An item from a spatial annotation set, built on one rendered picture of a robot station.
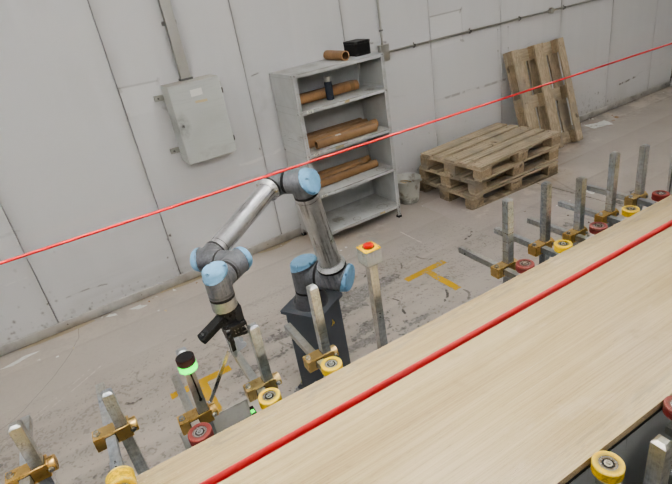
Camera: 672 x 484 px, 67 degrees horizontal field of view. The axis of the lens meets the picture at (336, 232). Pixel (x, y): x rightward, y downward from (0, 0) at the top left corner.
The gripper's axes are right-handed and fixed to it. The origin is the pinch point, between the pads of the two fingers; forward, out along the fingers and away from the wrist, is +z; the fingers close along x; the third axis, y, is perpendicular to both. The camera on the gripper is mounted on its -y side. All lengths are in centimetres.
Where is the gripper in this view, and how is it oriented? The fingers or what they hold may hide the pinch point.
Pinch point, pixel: (233, 354)
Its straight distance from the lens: 196.6
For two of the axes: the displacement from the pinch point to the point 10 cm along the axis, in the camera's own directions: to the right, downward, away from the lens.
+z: 1.5, 8.9, 4.4
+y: 8.5, -3.4, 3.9
